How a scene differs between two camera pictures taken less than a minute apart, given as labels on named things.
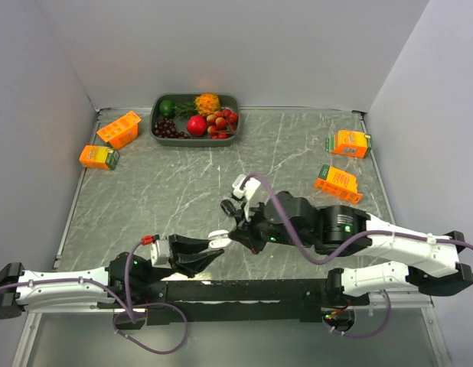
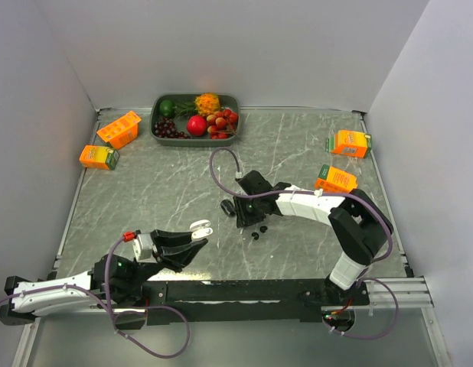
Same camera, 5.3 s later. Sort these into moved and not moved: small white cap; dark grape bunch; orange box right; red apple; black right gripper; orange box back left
Moved: black right gripper; small white cap
Not moved: red apple; orange box right; orange box back left; dark grape bunch
